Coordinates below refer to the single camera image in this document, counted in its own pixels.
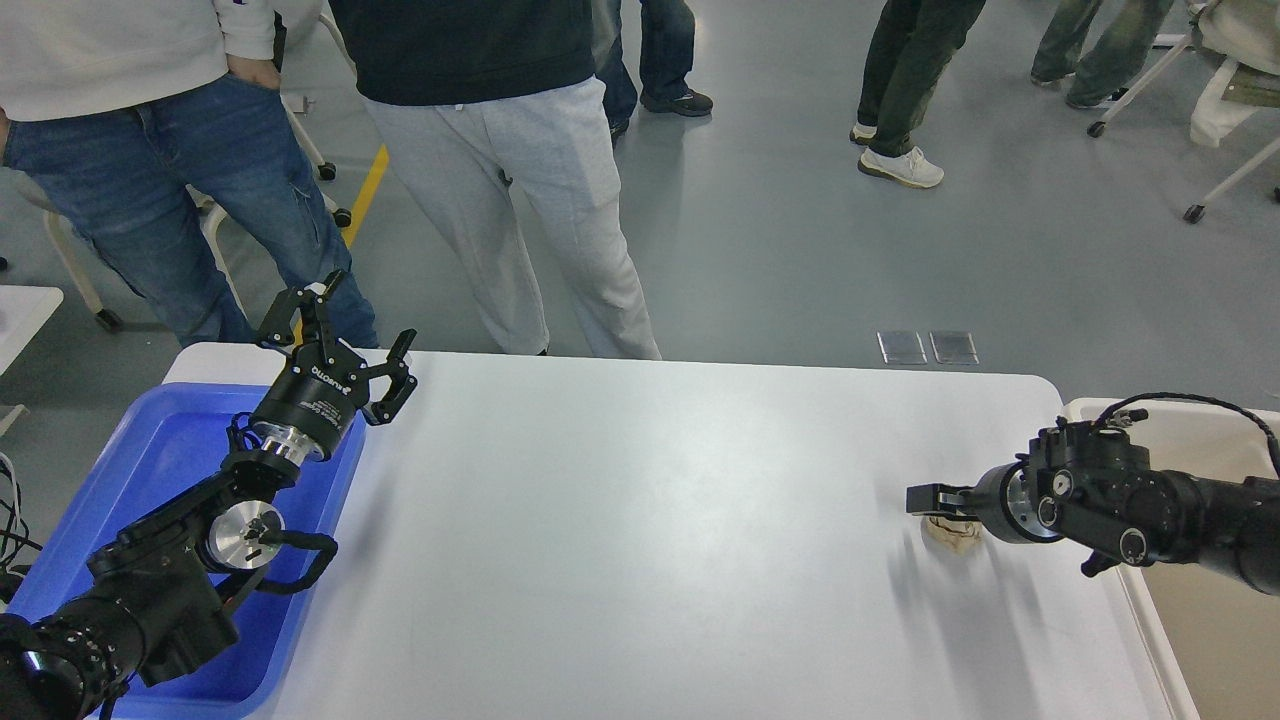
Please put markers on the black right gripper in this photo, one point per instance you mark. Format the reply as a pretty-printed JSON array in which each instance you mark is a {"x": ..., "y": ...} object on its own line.
[{"x": 1003, "y": 500}]

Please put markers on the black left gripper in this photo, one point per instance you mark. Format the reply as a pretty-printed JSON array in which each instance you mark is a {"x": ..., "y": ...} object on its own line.
[{"x": 308, "y": 409}]

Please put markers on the beige paper ball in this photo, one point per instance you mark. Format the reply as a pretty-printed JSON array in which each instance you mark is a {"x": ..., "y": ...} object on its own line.
[{"x": 960, "y": 537}]

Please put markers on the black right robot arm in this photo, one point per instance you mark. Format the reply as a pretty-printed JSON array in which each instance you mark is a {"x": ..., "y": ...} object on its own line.
[{"x": 1087, "y": 482}]

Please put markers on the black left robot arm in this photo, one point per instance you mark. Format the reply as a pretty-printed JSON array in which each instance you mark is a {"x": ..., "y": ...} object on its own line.
[{"x": 165, "y": 590}]

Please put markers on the metal floor plate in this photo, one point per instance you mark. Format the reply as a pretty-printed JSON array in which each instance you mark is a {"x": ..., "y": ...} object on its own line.
[
  {"x": 902, "y": 348},
  {"x": 954, "y": 348}
]

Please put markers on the person in blue jeans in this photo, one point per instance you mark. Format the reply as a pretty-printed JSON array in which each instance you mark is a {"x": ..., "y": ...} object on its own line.
[{"x": 117, "y": 110}]

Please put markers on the white chair behind people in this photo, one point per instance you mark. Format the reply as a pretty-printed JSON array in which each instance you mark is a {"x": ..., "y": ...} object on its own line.
[{"x": 294, "y": 20}]

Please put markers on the person in grey sweatpants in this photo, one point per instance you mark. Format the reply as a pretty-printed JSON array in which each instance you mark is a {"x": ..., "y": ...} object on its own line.
[{"x": 475, "y": 97}]

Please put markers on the white side table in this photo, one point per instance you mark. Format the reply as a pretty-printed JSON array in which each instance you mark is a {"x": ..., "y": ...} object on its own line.
[{"x": 24, "y": 311}]

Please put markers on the beige plastic bin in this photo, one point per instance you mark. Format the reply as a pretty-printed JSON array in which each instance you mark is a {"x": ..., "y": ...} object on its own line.
[{"x": 1224, "y": 635}]

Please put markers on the person in white sneakers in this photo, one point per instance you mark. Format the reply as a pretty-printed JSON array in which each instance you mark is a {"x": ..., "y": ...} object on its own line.
[{"x": 913, "y": 43}]

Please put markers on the person in olive trousers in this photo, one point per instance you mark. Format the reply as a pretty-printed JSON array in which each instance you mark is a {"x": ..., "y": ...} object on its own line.
[{"x": 1117, "y": 55}]

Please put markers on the person in dark jeans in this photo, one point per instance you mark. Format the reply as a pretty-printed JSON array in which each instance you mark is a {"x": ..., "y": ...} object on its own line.
[{"x": 667, "y": 50}]

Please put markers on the white rolling chair right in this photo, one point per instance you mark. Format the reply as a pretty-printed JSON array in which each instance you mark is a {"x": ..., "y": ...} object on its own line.
[{"x": 1243, "y": 36}]

